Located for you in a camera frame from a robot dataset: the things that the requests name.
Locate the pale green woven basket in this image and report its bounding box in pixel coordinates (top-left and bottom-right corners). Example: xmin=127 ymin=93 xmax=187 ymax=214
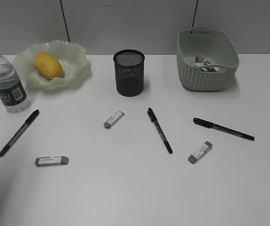
xmin=177 ymin=26 xmax=239 ymax=91

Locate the white waste paper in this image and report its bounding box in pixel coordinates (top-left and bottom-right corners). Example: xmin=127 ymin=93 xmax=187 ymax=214
xmin=194 ymin=53 xmax=219 ymax=73

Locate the grey white eraser left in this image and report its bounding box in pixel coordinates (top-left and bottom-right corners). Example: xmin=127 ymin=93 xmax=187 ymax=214
xmin=34 ymin=156 xmax=69 ymax=167

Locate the black mesh pen holder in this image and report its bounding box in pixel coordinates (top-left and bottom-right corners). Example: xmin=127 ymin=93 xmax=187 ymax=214
xmin=113 ymin=49 xmax=145 ymax=97

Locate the grey white eraser right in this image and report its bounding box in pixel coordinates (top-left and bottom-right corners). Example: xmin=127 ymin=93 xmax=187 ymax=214
xmin=188 ymin=141 xmax=213 ymax=164

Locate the grey white eraser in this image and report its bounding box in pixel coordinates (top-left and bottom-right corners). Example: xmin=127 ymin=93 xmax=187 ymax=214
xmin=103 ymin=111 xmax=124 ymax=129
xmin=34 ymin=156 xmax=69 ymax=167
xmin=188 ymin=141 xmax=213 ymax=164

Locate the pale green wavy plate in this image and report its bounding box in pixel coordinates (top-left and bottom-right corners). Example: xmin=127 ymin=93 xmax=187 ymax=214
xmin=12 ymin=40 xmax=91 ymax=89

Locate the black marker pen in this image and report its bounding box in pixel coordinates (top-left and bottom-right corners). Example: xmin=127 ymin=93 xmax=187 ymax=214
xmin=0 ymin=109 xmax=40 ymax=157
xmin=193 ymin=118 xmax=255 ymax=141
xmin=147 ymin=108 xmax=173 ymax=154

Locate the black wall cable right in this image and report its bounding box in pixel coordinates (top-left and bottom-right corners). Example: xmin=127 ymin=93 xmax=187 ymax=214
xmin=192 ymin=0 xmax=199 ymax=28

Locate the clear water bottle green label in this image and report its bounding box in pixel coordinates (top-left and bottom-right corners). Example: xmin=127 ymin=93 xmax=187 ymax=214
xmin=0 ymin=53 xmax=30 ymax=113

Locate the black wall cable left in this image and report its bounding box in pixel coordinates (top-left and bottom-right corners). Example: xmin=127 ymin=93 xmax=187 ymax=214
xmin=59 ymin=0 xmax=71 ymax=42

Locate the yellow mango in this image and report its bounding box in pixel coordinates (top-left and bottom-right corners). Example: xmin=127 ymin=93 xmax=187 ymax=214
xmin=33 ymin=52 xmax=63 ymax=80

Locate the black wall cable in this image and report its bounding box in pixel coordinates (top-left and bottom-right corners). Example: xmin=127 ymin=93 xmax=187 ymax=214
xmin=59 ymin=0 xmax=71 ymax=42
xmin=192 ymin=0 xmax=199 ymax=28

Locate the grey white eraser middle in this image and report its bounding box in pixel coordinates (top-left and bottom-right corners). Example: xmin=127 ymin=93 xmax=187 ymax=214
xmin=103 ymin=111 xmax=124 ymax=129

